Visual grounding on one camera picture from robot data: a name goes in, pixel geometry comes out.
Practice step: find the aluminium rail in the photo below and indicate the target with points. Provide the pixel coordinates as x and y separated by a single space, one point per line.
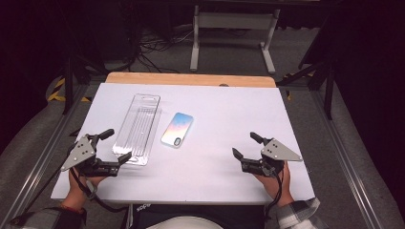
347 159
41 162

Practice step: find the pastel gradient phone case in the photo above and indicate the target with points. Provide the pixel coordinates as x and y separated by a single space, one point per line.
178 129

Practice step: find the person's right hand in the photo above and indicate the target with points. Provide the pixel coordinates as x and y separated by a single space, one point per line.
280 187

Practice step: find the person's left hand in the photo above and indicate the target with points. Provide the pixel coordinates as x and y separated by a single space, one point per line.
78 189

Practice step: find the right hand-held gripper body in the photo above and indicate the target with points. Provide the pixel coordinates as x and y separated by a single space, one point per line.
277 151

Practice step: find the clear plastic blister package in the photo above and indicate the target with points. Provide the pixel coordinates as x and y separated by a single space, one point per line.
140 127

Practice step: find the black metal stand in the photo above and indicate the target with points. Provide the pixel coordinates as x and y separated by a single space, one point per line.
68 82
328 82

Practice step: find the white board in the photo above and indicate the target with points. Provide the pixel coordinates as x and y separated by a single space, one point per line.
223 127

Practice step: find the white metal stand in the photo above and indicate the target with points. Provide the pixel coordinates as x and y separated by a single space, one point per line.
235 20

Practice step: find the white rounded object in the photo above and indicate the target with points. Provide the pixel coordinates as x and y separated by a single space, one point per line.
184 223

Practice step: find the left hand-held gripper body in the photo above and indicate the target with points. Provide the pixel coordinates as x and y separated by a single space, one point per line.
79 152

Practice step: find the wooden table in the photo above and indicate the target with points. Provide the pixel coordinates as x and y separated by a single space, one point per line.
191 79

